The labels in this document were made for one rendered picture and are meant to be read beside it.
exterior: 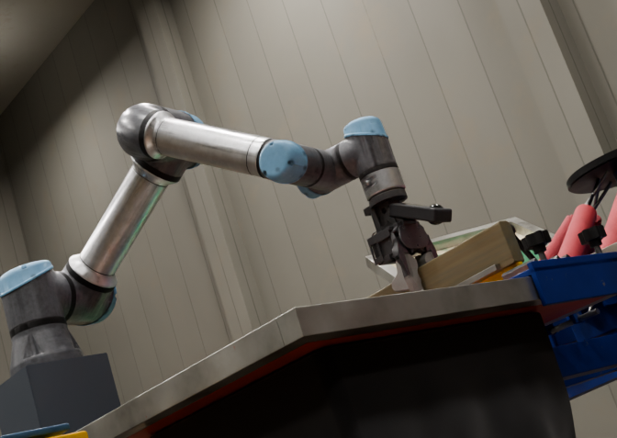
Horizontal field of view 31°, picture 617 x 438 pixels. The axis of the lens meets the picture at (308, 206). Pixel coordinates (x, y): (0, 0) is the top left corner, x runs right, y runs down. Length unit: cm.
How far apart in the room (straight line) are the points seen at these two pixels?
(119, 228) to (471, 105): 537
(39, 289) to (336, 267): 636
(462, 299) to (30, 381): 97
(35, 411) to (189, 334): 810
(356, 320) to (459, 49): 628
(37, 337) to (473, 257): 91
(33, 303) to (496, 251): 97
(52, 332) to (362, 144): 75
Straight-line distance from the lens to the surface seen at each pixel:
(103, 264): 239
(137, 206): 233
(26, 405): 224
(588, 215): 254
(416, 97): 788
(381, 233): 199
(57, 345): 228
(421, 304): 149
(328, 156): 204
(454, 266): 191
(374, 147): 202
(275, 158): 194
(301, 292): 891
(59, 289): 235
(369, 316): 141
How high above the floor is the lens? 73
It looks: 16 degrees up
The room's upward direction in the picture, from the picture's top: 18 degrees counter-clockwise
